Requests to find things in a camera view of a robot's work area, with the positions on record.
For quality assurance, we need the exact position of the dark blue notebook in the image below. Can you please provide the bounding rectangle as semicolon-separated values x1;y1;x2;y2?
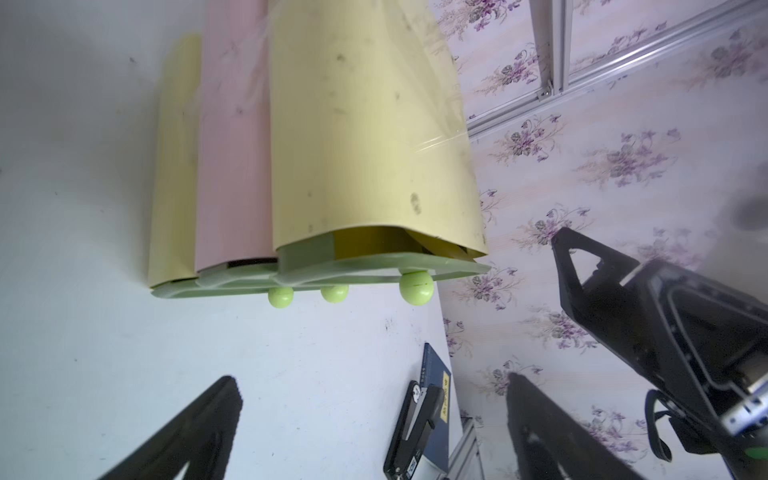
419;343;452;473

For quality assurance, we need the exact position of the green top drawer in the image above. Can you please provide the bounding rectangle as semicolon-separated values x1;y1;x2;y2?
277;226;490;306

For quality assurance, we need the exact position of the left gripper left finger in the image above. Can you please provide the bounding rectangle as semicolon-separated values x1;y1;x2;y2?
102;376;243;479

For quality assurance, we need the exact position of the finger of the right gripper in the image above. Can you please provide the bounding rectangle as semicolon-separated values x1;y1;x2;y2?
551;228;678;396

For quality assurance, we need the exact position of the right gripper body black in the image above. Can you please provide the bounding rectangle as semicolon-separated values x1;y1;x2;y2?
620;259;767;444

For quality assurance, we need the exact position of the green bottom drawer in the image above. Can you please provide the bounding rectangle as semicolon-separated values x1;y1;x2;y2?
151;278;295;309

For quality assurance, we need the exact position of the aluminium front rail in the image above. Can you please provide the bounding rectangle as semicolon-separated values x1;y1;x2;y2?
444;418;485;480

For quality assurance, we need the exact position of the green middle drawer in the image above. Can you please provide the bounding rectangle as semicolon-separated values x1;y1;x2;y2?
197;258;350;304

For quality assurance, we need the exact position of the green drawer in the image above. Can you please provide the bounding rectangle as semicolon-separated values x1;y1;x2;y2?
197;258;350;304
151;278;295;309
277;226;490;306

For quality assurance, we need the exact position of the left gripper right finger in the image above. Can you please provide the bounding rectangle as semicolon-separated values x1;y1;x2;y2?
506;373;640;479

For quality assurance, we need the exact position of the yellow green drawer cabinet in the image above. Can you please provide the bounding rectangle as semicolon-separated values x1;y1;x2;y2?
148;1;487;290

